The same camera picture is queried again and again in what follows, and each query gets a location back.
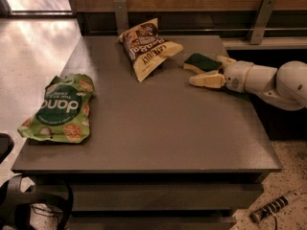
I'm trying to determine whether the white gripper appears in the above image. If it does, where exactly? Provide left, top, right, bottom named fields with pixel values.
left=189, top=56, right=253, bottom=93

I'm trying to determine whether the green and yellow sponge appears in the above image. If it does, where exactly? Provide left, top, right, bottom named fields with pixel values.
left=183, top=54, right=222, bottom=74

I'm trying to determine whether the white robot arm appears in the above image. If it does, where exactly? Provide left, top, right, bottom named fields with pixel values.
left=184, top=56, right=307, bottom=111

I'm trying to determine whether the brown and cream chip bag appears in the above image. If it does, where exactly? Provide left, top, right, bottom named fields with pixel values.
left=118, top=18, right=183, bottom=82

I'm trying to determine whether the green rice chip bag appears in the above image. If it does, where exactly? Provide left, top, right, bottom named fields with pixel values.
left=17, top=74, right=95, bottom=144

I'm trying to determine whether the grey drawer cabinet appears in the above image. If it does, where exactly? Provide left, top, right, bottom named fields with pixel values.
left=13, top=36, right=281, bottom=230

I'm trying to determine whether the white power strip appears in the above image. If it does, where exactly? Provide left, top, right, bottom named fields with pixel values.
left=250, top=191, right=302, bottom=223

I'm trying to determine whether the black round object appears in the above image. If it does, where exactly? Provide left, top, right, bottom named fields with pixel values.
left=0, top=133, right=14, bottom=164

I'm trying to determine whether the black chair base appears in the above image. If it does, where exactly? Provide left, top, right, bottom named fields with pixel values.
left=0, top=174, right=74, bottom=230

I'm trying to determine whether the right metal bracket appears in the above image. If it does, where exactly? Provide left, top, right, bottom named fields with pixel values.
left=248, top=0, right=277, bottom=45

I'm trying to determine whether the metal bracket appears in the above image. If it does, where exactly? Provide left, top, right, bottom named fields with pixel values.
left=248, top=0, right=277, bottom=45
left=113, top=0, right=129, bottom=35

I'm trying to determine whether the left metal bracket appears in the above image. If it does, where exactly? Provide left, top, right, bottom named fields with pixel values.
left=113, top=0, right=129, bottom=35

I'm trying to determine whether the black power cable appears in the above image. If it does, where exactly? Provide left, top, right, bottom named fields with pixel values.
left=270, top=212, right=278, bottom=230

